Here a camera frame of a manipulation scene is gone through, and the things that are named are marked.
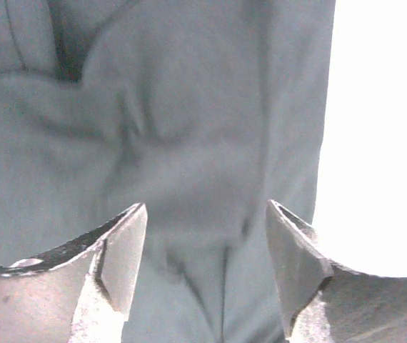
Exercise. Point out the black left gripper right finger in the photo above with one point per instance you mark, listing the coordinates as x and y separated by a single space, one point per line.
322 300

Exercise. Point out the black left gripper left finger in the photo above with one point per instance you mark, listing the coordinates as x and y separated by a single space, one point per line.
80 291

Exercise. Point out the black t shirt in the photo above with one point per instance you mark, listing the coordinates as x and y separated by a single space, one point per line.
201 110

